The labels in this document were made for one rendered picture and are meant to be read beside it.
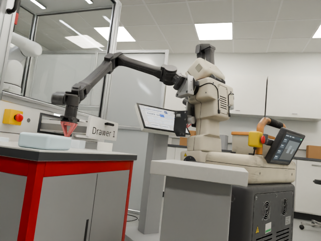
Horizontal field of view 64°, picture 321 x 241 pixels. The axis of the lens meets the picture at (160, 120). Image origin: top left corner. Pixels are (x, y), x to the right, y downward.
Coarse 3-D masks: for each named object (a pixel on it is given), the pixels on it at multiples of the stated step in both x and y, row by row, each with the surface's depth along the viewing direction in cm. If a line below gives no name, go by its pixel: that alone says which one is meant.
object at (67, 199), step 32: (0, 160) 74; (32, 160) 69; (64, 160) 78; (96, 160) 94; (128, 160) 118; (0, 192) 72; (32, 192) 69; (64, 192) 80; (96, 192) 97; (128, 192) 122; (0, 224) 71; (32, 224) 69; (64, 224) 81; (96, 224) 98
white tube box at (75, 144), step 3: (72, 141) 118; (75, 141) 118; (78, 141) 118; (81, 141) 120; (84, 141) 124; (72, 144) 118; (75, 144) 117; (78, 144) 117; (81, 144) 120; (84, 144) 124; (72, 147) 117; (75, 147) 117; (78, 147) 117; (81, 147) 121; (84, 147) 125
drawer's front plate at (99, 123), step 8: (88, 120) 133; (96, 120) 138; (104, 120) 145; (88, 128) 132; (96, 128) 138; (104, 128) 145; (112, 128) 153; (88, 136) 132; (96, 136) 139; (104, 136) 146; (112, 136) 154
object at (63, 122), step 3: (63, 120) 123; (66, 120) 123; (63, 123) 123; (66, 123) 124; (69, 123) 123; (72, 123) 123; (63, 126) 123; (72, 126) 123; (63, 129) 124; (69, 129) 124; (72, 129) 125; (69, 132) 124; (66, 135) 124
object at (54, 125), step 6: (42, 120) 146; (48, 120) 144; (54, 120) 143; (60, 120) 142; (42, 126) 145; (48, 126) 143; (54, 126) 142; (60, 126) 141; (78, 126) 137; (84, 126) 135; (60, 132) 160; (72, 132) 138; (78, 132) 136; (84, 132) 135
